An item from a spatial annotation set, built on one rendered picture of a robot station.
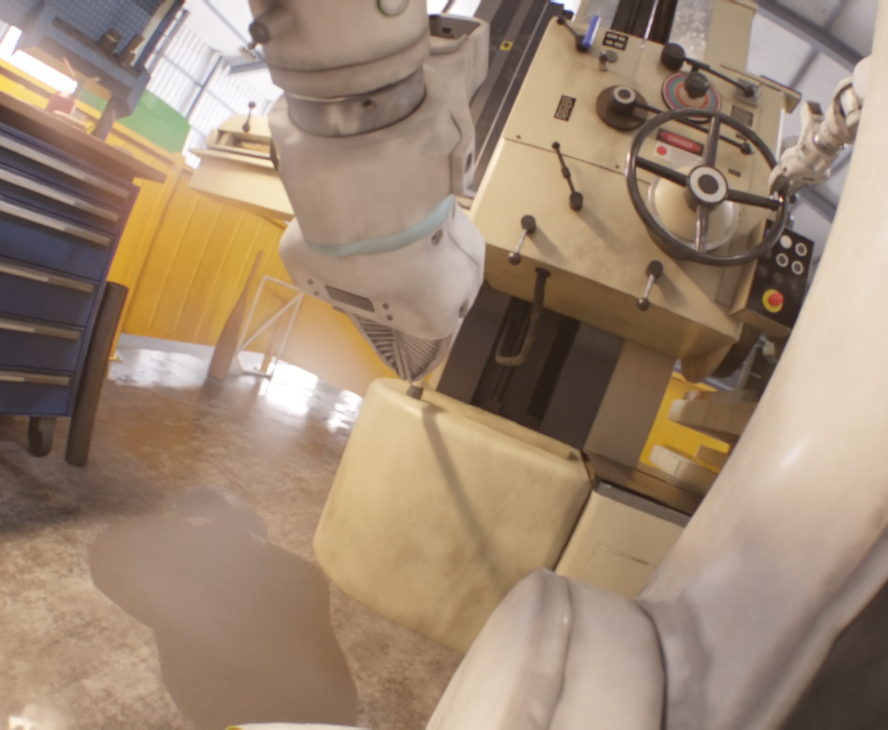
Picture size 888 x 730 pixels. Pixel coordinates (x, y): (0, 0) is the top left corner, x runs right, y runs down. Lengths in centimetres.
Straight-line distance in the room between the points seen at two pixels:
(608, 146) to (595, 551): 104
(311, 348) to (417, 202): 393
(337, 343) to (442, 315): 378
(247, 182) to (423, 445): 129
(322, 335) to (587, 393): 273
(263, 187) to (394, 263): 176
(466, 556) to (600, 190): 101
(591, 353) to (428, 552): 96
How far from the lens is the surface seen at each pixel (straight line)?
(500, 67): 233
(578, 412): 179
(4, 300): 139
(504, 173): 128
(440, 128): 18
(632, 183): 101
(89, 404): 159
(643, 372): 183
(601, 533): 124
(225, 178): 210
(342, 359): 395
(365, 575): 139
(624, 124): 134
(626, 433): 182
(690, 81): 138
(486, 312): 184
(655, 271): 116
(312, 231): 18
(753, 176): 140
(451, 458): 122
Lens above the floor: 76
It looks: 2 degrees down
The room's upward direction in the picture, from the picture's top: 22 degrees clockwise
